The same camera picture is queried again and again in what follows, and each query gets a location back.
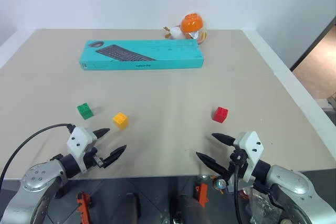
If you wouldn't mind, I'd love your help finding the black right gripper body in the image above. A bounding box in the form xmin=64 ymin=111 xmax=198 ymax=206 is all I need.
xmin=223 ymin=148 xmax=249 ymax=183

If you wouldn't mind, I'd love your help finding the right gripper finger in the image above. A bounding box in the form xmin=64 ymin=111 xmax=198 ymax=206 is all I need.
xmin=211 ymin=133 xmax=237 ymax=146
xmin=195 ymin=152 xmax=229 ymax=182

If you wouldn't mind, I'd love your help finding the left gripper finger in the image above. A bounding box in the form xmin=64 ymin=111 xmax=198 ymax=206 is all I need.
xmin=101 ymin=144 xmax=128 ymax=169
xmin=92 ymin=128 xmax=111 ymax=140

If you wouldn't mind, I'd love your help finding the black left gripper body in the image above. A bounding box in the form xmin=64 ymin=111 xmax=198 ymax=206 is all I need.
xmin=83 ymin=145 xmax=106 ymax=169

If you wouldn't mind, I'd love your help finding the yellow toy block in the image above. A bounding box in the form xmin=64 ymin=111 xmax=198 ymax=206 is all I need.
xmin=112 ymin=112 xmax=129 ymax=130

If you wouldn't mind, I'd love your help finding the small round metal part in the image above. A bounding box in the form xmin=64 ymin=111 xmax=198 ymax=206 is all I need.
xmin=212 ymin=178 xmax=227 ymax=194

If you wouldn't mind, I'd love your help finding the red toy block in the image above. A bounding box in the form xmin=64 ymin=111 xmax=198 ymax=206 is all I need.
xmin=212 ymin=106 xmax=229 ymax=124

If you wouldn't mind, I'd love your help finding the green toy block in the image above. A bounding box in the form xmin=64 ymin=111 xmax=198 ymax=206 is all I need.
xmin=77 ymin=102 xmax=95 ymax=121

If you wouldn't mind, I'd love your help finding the orange plastic clamp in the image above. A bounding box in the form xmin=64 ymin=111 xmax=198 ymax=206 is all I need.
xmin=76 ymin=191 xmax=93 ymax=224
xmin=194 ymin=183 xmax=209 ymax=208

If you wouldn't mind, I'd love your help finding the crumpled clear plastic wrap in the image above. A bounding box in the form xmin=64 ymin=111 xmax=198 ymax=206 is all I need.
xmin=246 ymin=186 xmax=282 ymax=224

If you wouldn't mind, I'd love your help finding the teal keyboard box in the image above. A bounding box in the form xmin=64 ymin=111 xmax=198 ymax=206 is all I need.
xmin=78 ymin=39 xmax=205 ymax=71

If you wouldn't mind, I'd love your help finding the clear plastic bag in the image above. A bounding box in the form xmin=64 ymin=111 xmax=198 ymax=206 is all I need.
xmin=183 ymin=24 xmax=209 ymax=45

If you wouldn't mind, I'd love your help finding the white plush toy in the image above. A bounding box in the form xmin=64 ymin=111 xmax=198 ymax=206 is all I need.
xmin=162 ymin=25 xmax=185 ymax=40

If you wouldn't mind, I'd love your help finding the orange plastic bowl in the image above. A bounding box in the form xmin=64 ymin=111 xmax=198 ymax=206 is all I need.
xmin=180 ymin=12 xmax=205 ymax=34

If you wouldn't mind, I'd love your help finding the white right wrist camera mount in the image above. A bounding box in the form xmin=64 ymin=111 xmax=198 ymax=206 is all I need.
xmin=233 ymin=130 xmax=264 ymax=183

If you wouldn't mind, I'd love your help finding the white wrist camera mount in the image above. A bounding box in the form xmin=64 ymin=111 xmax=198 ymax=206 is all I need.
xmin=66 ymin=126 xmax=98 ymax=174
xmin=233 ymin=130 xmax=264 ymax=183

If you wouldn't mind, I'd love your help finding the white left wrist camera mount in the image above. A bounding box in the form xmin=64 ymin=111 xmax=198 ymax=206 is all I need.
xmin=66 ymin=126 xmax=98 ymax=174

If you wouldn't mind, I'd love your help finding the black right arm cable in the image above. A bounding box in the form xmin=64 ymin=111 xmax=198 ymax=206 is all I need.
xmin=233 ymin=163 xmax=244 ymax=224

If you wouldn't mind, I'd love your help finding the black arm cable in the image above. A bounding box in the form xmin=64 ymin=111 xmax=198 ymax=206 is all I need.
xmin=0 ymin=123 xmax=76 ymax=183
xmin=233 ymin=163 xmax=244 ymax=224

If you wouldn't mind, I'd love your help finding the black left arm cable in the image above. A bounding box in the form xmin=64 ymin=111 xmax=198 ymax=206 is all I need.
xmin=0 ymin=123 xmax=76 ymax=183

